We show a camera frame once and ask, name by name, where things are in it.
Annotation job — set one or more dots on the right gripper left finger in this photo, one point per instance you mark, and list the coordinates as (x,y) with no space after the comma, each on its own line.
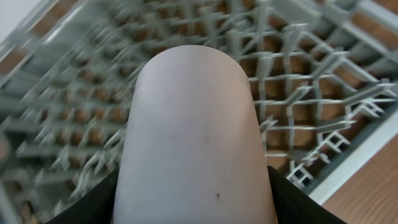
(96,207)

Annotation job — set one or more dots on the grey dishwasher rack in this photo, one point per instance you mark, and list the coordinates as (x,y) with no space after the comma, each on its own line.
(323,77)

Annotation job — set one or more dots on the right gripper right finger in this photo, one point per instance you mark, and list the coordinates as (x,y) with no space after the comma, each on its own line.
(292,206)

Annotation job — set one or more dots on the pink plastic cup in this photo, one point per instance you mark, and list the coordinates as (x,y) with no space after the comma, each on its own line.
(193,151)

